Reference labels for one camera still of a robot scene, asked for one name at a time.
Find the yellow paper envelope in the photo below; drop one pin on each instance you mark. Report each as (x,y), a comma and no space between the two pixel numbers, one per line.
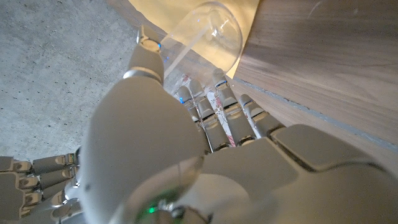
(161,12)

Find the grey tape outline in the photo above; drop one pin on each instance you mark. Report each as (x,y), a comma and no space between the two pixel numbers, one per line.
(311,112)

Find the clear plastic dispenser bottle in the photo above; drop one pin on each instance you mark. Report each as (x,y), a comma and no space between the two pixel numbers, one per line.
(205,40)

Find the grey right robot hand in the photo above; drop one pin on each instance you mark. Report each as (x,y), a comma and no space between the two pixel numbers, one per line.
(28,186)

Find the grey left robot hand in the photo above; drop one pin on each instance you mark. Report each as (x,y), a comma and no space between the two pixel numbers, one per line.
(140,140)

